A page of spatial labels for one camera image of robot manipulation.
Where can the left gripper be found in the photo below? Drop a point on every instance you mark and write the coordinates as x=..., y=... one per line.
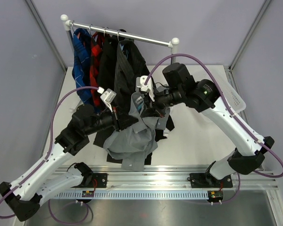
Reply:
x=125, y=120

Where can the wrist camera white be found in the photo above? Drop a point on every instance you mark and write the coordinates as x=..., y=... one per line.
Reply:
x=107, y=97
x=144, y=85

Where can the slotted cable duct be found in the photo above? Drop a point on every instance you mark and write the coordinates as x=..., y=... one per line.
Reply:
x=132, y=195

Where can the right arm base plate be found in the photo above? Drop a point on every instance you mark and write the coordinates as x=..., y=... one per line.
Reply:
x=203, y=180

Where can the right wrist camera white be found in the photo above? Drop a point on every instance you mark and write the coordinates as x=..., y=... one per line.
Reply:
x=144, y=85

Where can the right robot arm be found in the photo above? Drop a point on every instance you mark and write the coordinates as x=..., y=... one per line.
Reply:
x=206, y=97

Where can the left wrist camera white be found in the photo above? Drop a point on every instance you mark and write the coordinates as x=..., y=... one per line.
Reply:
x=107, y=97

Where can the white plastic basket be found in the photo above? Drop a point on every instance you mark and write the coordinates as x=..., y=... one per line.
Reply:
x=218, y=72

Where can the grey shirt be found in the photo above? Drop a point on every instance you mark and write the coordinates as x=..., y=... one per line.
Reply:
x=136, y=99

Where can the red plaid shirt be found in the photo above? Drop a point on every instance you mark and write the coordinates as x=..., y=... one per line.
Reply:
x=97, y=41

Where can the metal clothes rack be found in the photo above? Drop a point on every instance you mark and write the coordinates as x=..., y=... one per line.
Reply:
x=70, y=24

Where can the dark pinstripe hanging shirt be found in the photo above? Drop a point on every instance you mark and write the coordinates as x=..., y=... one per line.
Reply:
x=129, y=66

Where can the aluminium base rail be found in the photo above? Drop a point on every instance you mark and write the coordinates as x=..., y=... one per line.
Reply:
x=166, y=177

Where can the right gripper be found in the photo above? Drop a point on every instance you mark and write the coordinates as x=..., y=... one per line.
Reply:
x=147, y=112

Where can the blue shirt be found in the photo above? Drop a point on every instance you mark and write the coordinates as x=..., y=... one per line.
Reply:
x=82, y=57

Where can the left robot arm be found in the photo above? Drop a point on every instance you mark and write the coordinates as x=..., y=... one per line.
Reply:
x=30, y=191

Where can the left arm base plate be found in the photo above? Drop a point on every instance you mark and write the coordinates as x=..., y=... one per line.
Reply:
x=96, y=180

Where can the black hanging shirt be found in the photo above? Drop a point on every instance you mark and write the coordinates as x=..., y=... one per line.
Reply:
x=108, y=60

